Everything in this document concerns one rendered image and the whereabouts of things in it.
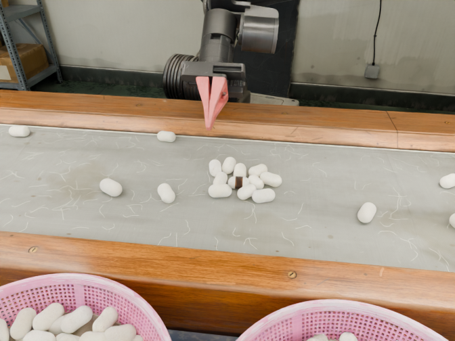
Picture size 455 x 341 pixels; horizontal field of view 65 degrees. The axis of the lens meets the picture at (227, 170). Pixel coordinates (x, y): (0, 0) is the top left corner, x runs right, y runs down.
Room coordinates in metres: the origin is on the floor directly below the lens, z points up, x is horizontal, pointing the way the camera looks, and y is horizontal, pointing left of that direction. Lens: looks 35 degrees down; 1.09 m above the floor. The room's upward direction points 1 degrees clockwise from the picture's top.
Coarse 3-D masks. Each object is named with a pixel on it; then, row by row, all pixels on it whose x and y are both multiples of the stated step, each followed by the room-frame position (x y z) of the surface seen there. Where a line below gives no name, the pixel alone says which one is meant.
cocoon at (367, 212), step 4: (364, 204) 0.39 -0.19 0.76; (368, 204) 0.38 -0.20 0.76; (372, 204) 0.38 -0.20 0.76; (360, 208) 0.38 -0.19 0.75; (364, 208) 0.37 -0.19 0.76; (368, 208) 0.37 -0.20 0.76; (372, 208) 0.38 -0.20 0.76; (360, 212) 0.37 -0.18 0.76; (364, 212) 0.37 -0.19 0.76; (368, 212) 0.37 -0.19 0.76; (372, 212) 0.37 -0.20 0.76; (360, 216) 0.37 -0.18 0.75; (364, 216) 0.36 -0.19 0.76; (368, 216) 0.36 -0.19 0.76; (372, 216) 0.37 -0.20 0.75; (360, 220) 0.37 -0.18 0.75; (364, 220) 0.36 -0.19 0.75; (368, 220) 0.36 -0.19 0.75
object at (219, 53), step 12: (204, 36) 0.61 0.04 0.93; (204, 48) 0.59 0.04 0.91; (216, 48) 0.58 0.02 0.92; (228, 48) 0.59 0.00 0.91; (204, 60) 0.57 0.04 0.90; (216, 60) 0.56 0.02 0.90; (228, 60) 0.57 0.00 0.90; (216, 72) 0.55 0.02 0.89; (228, 72) 0.55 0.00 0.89; (240, 72) 0.55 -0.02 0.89; (192, 84) 0.58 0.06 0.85
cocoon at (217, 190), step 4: (216, 184) 0.43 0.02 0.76; (220, 184) 0.43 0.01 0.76; (224, 184) 0.43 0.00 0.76; (212, 188) 0.42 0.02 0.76; (216, 188) 0.42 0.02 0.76; (220, 188) 0.42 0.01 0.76; (224, 188) 0.42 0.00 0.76; (228, 188) 0.42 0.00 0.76; (212, 192) 0.41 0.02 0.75; (216, 192) 0.41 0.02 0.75; (220, 192) 0.41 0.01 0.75; (224, 192) 0.41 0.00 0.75; (228, 192) 0.42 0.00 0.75; (212, 196) 0.41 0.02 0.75; (216, 196) 0.41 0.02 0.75; (220, 196) 0.41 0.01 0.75; (224, 196) 0.42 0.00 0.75
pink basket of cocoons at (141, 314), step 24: (0, 288) 0.23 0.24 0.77; (24, 288) 0.24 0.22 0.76; (48, 288) 0.24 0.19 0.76; (96, 288) 0.24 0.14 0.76; (120, 288) 0.23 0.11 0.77; (0, 312) 0.22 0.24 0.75; (96, 312) 0.23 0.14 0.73; (120, 312) 0.23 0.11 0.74; (144, 312) 0.21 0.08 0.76; (144, 336) 0.20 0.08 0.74; (168, 336) 0.18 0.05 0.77
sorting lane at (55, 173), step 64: (0, 128) 0.63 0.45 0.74; (64, 128) 0.63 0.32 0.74; (0, 192) 0.43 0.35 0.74; (64, 192) 0.43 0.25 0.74; (128, 192) 0.43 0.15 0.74; (192, 192) 0.43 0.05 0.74; (320, 192) 0.43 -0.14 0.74; (384, 192) 0.44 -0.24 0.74; (448, 192) 0.44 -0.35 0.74; (320, 256) 0.31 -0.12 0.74; (384, 256) 0.31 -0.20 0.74; (448, 256) 0.31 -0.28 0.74
